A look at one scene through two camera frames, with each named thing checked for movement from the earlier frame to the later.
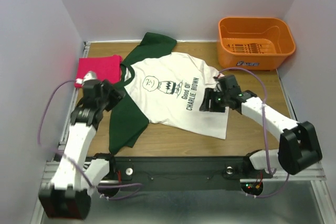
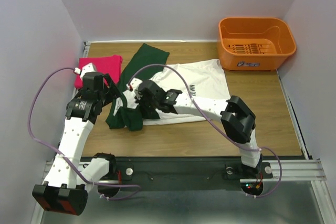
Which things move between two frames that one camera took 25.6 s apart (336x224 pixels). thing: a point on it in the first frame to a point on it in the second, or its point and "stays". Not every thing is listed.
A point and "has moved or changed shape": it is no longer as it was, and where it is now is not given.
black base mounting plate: x=173 y=173 stays
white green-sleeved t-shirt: x=164 y=87 has moved or changed shape
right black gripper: x=210 y=93 to x=140 y=97
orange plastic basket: x=254 y=43 stays
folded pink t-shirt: x=107 y=68 stays
